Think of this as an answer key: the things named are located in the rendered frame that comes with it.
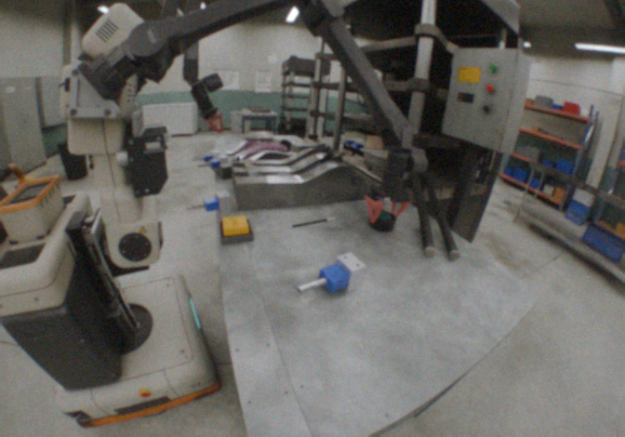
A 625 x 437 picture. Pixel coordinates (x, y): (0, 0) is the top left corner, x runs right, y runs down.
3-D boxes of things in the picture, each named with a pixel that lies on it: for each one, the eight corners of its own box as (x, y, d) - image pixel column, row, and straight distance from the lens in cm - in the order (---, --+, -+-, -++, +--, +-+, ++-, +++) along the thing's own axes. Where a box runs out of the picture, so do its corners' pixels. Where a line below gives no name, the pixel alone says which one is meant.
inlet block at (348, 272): (304, 309, 43) (307, 288, 39) (291, 291, 46) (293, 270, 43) (361, 285, 50) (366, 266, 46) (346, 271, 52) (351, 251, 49)
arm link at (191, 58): (189, -20, 115) (192, -32, 106) (203, -19, 116) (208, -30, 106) (181, 83, 105) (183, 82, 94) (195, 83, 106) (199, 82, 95)
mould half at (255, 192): (238, 211, 73) (236, 168, 68) (232, 182, 97) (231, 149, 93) (375, 199, 91) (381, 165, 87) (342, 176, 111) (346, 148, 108)
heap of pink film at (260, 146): (245, 161, 105) (245, 143, 103) (231, 152, 121) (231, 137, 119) (294, 155, 117) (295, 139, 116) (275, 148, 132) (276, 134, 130)
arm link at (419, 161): (380, 129, 70) (402, 126, 63) (409, 134, 77) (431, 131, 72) (380, 171, 69) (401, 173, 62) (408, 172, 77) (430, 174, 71)
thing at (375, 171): (398, 204, 113) (402, 189, 110) (303, 143, 220) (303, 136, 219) (484, 193, 180) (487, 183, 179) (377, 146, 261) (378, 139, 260)
